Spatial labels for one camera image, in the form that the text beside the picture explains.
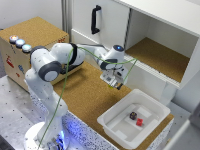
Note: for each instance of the purple block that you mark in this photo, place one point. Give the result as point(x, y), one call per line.
point(133, 115)

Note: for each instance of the red button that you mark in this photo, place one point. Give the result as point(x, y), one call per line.
point(13, 39)

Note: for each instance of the yellow block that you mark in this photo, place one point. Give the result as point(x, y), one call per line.
point(111, 87)

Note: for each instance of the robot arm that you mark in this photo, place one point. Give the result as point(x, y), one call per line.
point(43, 91)

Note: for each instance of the blue button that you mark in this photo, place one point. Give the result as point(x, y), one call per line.
point(20, 42)

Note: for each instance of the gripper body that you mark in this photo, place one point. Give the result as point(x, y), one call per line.
point(112, 75)

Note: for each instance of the white cabinet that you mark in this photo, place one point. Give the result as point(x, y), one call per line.
point(166, 20)

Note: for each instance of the pink block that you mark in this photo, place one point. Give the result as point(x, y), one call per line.
point(139, 122)

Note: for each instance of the wooden drawer box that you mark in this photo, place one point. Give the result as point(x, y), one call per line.
point(33, 31)

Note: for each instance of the white plastic box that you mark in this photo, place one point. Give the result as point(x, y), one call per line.
point(116, 128)

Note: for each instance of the white sliding door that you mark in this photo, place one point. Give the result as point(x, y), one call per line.
point(111, 20)

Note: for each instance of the green button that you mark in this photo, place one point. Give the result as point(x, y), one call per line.
point(26, 48)

